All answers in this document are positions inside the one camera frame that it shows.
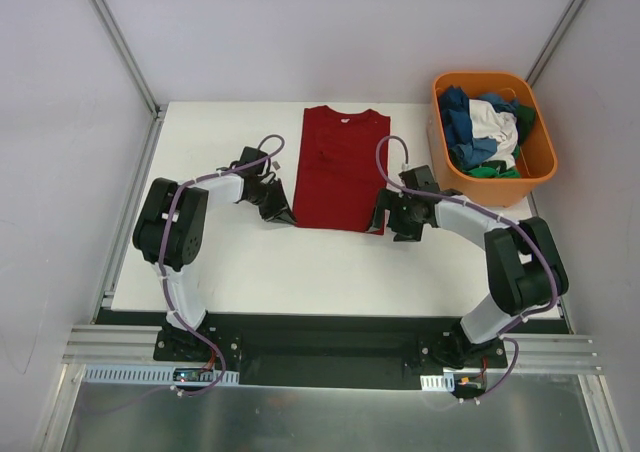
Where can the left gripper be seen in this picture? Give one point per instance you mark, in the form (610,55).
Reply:
(273,200)

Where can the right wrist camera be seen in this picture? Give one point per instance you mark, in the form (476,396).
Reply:
(419,182)

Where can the blue t-shirt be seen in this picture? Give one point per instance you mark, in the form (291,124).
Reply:
(453,106)

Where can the white t-shirt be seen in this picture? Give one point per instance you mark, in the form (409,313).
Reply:
(500,126)

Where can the aluminium corner post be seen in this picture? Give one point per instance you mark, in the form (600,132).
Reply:
(558,33)
(117,39)

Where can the right aluminium corner post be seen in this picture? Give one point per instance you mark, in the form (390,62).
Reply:
(558,33)

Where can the left aluminium corner post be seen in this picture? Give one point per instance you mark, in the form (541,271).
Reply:
(117,39)

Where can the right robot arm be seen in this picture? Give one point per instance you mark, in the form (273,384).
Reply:
(524,270)

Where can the aluminium frame rail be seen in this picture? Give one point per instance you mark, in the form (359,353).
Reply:
(534,353)

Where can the red t-shirt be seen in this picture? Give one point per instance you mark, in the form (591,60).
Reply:
(337,180)

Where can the orange plastic basket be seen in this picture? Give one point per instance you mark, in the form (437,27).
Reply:
(536,159)

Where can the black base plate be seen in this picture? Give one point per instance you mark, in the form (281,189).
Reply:
(385,353)

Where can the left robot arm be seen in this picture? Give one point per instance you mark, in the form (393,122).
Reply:
(169,233)

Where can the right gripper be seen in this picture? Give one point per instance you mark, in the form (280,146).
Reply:
(392,216)

